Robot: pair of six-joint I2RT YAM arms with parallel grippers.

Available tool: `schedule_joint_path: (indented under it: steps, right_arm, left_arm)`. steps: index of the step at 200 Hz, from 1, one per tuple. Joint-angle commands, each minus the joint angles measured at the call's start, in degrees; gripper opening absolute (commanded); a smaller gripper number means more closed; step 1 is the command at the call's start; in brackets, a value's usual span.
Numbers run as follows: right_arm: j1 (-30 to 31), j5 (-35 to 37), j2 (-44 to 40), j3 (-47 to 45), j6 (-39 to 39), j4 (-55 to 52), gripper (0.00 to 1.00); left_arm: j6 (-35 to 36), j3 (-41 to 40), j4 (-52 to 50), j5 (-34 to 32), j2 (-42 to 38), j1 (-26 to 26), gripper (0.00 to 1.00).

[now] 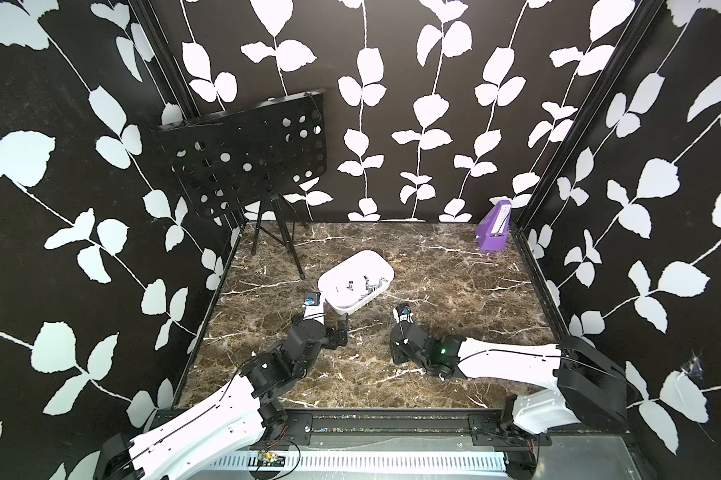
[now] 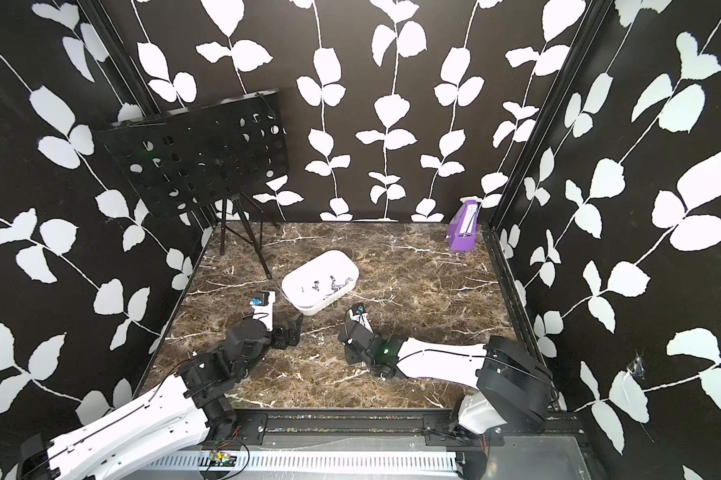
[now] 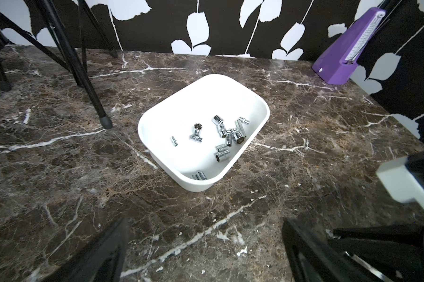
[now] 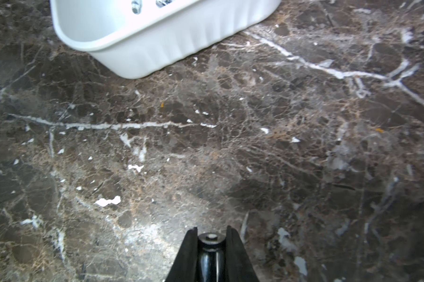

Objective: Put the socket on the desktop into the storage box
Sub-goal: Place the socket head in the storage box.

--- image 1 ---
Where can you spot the white plastic storage box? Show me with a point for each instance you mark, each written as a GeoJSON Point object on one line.
{"type": "Point", "coordinates": [332, 284]}

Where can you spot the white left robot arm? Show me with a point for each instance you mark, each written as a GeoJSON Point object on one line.
{"type": "Point", "coordinates": [244, 411]}

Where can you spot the white perforated cable duct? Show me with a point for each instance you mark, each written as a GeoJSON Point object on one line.
{"type": "Point", "coordinates": [382, 462]}

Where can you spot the purple box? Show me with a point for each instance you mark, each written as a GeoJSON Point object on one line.
{"type": "Point", "coordinates": [492, 230]}

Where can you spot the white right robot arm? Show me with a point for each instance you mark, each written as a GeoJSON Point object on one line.
{"type": "Point", "coordinates": [577, 383]}

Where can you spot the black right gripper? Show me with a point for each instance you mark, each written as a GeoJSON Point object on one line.
{"type": "Point", "coordinates": [395, 352]}

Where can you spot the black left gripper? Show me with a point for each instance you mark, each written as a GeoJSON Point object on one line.
{"type": "Point", "coordinates": [331, 340]}

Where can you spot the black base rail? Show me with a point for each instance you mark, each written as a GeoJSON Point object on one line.
{"type": "Point", "coordinates": [479, 427]}

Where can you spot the black tripod music stand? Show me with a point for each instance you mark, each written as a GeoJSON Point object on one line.
{"type": "Point", "coordinates": [230, 159]}

